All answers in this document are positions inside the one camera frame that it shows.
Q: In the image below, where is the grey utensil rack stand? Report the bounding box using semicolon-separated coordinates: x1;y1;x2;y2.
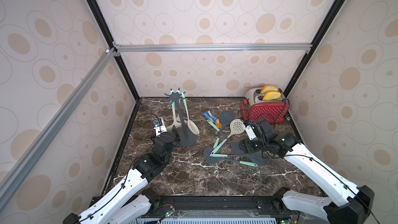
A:
166;89;198;147

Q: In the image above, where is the cream skimmer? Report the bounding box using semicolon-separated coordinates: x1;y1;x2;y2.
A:
211;119;246;154

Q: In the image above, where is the grey skimmer mint handle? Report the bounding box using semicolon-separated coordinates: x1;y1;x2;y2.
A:
221;153;268;167

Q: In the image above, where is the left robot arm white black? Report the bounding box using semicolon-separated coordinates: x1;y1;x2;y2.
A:
63;132;180;224

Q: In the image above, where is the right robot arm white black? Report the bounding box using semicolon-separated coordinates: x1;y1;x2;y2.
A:
239;119;375;224

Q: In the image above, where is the blue snack packet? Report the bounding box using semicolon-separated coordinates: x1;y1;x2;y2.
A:
203;111;218;123

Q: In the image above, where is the orange snack packet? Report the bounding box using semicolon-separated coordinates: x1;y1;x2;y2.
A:
214;119;222;129

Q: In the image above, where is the red silver toaster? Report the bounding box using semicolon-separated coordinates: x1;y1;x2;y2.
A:
240;87;290;124

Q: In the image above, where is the yellow bread slice rear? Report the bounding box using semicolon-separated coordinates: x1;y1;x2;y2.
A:
260;85;278;94

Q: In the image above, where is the yellow bread slice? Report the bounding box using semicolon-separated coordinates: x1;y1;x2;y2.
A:
262;90;282;101
260;85;278;94

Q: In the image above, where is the yellow bread slice front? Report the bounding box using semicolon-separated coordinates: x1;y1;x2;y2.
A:
262;90;282;101

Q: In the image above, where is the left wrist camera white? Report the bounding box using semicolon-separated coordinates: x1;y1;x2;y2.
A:
152;117;167;136

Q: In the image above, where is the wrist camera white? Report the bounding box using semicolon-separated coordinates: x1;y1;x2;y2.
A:
245;125;257;141
152;117;167;136

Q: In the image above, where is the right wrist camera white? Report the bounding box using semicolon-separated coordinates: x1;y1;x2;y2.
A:
245;125;257;141

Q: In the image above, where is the aluminium frame bar horizontal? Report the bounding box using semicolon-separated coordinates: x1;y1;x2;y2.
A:
116;43;313;52

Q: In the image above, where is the aluminium frame bar left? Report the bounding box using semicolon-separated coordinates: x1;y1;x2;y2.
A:
1;47;116;211

